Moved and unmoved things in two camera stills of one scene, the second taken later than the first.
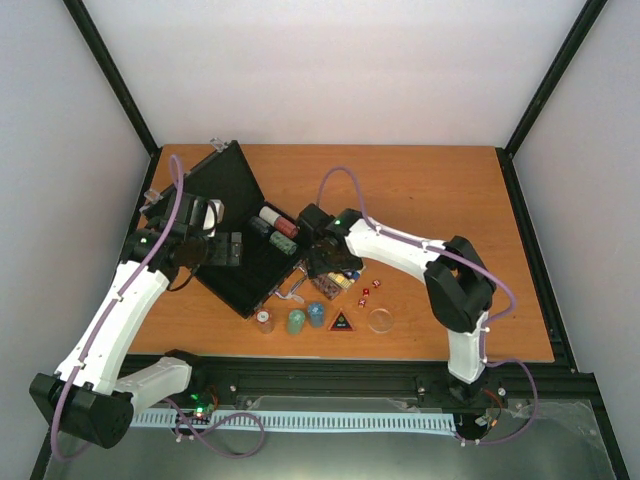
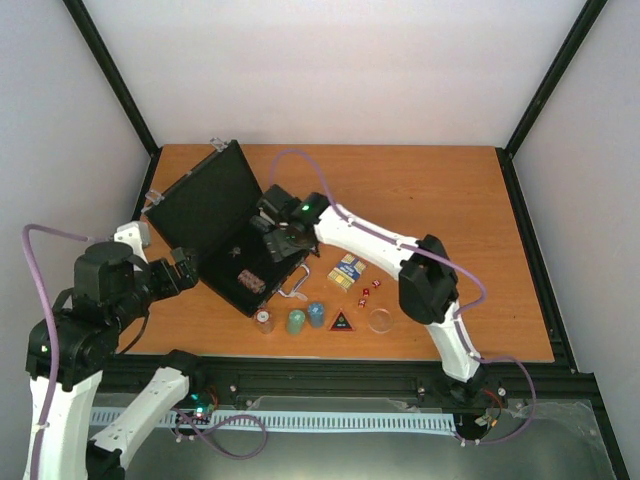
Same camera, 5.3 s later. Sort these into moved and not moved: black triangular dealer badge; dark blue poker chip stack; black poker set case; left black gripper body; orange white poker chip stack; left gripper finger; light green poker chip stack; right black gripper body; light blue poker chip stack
Moved: left gripper finger; left black gripper body; right black gripper body
Not moved: light blue poker chip stack; black triangular dealer badge; dark blue poker chip stack; light green poker chip stack; orange white poker chip stack; black poker set case
